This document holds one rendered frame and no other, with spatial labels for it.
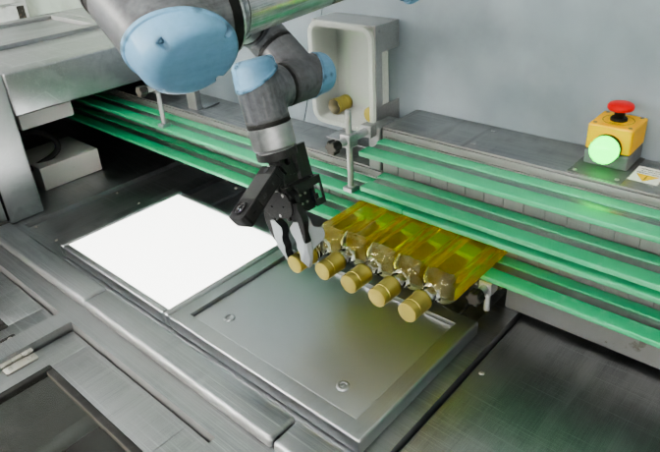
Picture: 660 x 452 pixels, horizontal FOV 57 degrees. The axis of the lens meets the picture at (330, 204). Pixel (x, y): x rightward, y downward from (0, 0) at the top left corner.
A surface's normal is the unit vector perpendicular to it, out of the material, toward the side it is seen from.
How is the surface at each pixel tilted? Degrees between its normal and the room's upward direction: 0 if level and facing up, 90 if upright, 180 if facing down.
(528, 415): 90
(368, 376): 90
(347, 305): 90
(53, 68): 90
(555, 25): 0
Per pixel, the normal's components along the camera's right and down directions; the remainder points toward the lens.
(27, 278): -0.06, -0.88
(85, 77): 0.75, 0.28
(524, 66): -0.66, 0.39
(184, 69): 0.52, 0.80
